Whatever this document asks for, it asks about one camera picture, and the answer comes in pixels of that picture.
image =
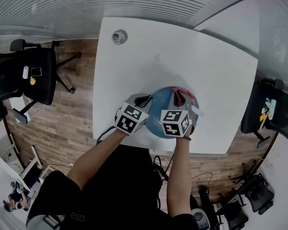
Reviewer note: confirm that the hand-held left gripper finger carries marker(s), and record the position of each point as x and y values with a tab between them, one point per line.
148	104
134	96

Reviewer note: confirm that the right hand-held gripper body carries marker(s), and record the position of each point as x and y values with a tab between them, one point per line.
174	123

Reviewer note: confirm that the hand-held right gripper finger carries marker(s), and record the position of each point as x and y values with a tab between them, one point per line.
188	102
172	102

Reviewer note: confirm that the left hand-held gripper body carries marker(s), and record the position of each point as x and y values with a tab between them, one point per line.
129	118

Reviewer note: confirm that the big blue plate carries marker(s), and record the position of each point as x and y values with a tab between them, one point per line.
158	103

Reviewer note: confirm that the pink cloth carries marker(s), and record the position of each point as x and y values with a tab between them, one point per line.
181	89

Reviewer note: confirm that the person's right forearm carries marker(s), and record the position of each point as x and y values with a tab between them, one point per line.
180	176

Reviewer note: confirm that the person's left forearm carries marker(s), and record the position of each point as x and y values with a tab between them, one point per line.
98	157

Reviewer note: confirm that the person's right hand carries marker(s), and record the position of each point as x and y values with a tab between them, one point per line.
192	129

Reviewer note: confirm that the small clear tape piece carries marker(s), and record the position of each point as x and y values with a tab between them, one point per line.
156	57

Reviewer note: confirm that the black office chair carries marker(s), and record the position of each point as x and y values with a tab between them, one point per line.
46	90
256	193
252	114

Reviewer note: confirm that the person's black clothing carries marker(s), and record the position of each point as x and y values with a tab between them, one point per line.
124	190

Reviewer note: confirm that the small yellow tag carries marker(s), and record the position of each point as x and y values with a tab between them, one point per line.
262	117

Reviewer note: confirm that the white green bundle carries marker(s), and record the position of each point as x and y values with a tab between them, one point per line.
270	108

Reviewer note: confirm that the grey white office chair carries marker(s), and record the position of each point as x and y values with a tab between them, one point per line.
200	220

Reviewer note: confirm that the black smartphone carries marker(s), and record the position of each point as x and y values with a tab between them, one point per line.
36	71

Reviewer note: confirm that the white window blind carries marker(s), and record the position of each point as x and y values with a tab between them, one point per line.
86	6

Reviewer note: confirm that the small yellow trinket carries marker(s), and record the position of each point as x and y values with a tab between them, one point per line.
32	80

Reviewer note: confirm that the small white case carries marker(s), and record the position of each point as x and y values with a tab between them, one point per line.
25	72

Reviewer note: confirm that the white side desk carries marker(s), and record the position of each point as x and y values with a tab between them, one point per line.
28	169

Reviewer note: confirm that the white low shelf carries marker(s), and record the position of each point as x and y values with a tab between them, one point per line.
18	103

